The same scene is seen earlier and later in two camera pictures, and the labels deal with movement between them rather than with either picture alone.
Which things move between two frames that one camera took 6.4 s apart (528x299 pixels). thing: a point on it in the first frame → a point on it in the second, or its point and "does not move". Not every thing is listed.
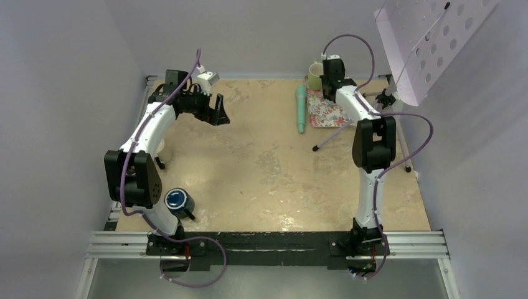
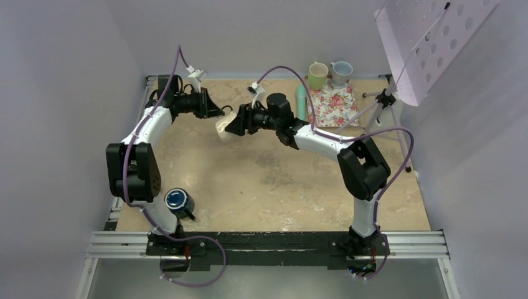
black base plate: (271, 250) does not move
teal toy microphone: (301, 106) does not move
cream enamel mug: (165, 151) → (222, 121)
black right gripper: (324, 80) → (245, 120)
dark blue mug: (180, 202) does not move
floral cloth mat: (325, 113) does not move
